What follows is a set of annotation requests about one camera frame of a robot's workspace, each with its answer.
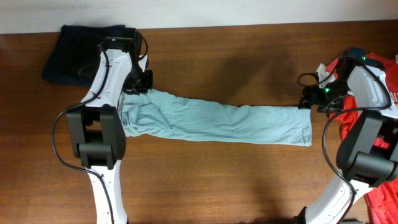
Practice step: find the light grey-green t-shirt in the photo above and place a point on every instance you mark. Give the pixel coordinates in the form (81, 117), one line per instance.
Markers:
(164, 115)

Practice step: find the folded navy blue garment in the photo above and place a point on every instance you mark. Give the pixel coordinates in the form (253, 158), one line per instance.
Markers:
(75, 58)

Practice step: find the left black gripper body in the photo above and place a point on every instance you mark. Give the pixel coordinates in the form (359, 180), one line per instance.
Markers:
(138, 81)

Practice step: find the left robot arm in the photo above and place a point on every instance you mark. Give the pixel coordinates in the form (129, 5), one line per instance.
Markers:
(96, 133)

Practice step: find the red printed t-shirt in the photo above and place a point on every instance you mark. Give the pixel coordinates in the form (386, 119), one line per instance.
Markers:
(385, 124)

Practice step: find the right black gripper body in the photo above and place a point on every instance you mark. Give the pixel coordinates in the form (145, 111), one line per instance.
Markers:
(323, 96)

